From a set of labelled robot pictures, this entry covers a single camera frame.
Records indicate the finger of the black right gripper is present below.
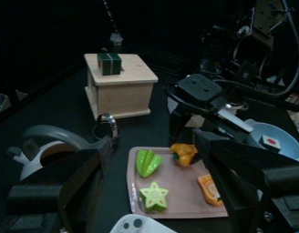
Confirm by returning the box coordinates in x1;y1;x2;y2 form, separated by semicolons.
169;103;198;147

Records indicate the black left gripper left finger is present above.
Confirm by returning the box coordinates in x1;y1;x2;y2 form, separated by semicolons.
0;136;115;233

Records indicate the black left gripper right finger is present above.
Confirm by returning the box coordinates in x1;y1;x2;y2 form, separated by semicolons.
193;128;299;233

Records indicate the yellow toy corn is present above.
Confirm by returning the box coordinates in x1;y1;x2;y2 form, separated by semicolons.
198;174;224;208

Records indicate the orange toy bell pepper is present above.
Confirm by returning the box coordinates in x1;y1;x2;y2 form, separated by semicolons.
169;143;199;167

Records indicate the green toy starfruit wedge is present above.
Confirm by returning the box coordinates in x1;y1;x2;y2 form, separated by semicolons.
135;148;164;178

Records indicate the white cube with red dot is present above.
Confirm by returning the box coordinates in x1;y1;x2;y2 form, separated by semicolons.
258;134;282;154

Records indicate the light blue bowl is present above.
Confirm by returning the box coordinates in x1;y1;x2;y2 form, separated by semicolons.
243;118;299;165

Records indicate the pink plastic tray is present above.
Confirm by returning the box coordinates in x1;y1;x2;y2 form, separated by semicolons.
125;146;230;219

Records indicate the light wooden box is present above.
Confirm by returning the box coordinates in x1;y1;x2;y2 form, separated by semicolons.
82;53;159;121

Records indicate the green cube with white stripe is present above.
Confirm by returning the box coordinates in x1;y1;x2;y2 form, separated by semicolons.
96;52;123;76

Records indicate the green toy starfruit star slice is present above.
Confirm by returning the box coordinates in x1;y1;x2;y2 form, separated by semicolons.
139;180;169;213

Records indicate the white object with dark dots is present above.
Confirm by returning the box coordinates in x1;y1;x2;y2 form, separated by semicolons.
109;213;179;233

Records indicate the white clamp fixture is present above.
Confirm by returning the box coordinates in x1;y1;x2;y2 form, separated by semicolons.
109;32;124;46

